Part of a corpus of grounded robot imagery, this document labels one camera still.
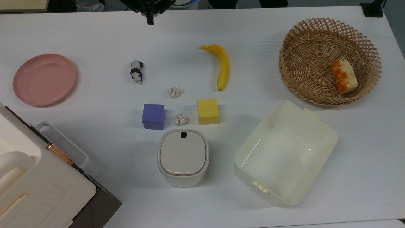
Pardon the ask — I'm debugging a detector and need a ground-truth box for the cream storage box with handle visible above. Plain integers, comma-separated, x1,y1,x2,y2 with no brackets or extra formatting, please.
0,103,97,228

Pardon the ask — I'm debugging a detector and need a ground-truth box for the black white panda figurine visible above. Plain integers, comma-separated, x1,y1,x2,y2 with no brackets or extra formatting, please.
130,60,144,84

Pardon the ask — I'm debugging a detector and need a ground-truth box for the beige push-lid trash can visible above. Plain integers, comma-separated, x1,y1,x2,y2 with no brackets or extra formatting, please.
157,128,209,187

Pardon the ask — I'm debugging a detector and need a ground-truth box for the woven wicker basket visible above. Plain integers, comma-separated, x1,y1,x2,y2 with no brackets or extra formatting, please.
279,18,382,107

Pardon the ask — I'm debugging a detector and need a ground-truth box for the yellow toy banana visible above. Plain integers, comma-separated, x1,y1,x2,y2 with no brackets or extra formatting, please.
200,44,229,92

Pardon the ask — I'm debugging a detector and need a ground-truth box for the toy bread slice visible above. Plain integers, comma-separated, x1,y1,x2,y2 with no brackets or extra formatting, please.
331,60,358,94

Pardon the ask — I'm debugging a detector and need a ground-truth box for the orange strip door handle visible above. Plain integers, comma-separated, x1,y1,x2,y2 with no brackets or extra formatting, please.
45,142,75,166

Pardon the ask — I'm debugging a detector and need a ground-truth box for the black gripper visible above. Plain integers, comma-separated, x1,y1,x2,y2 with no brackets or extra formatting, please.
120,0,175,25

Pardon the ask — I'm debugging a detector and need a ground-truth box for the pink plastic plate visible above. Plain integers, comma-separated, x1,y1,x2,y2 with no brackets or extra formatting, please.
13,54,77,107

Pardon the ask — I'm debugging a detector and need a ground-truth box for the yellow foam cube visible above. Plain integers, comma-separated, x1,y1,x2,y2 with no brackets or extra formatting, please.
197,99,219,125

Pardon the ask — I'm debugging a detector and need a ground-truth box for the white appliance with handle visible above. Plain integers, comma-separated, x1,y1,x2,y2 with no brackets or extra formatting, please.
3,106,123,228

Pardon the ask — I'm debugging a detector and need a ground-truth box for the white drawer handle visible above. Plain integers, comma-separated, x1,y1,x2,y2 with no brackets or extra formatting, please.
35,121,90,168

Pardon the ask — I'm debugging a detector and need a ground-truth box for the black camera stand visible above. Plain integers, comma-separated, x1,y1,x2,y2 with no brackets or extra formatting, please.
360,0,385,18

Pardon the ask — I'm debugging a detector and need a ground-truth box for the cream open plastic bin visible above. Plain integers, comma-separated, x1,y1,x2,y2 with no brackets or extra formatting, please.
234,100,338,206

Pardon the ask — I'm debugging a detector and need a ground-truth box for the purple foam cube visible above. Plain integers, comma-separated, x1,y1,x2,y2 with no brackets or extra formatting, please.
141,103,165,130

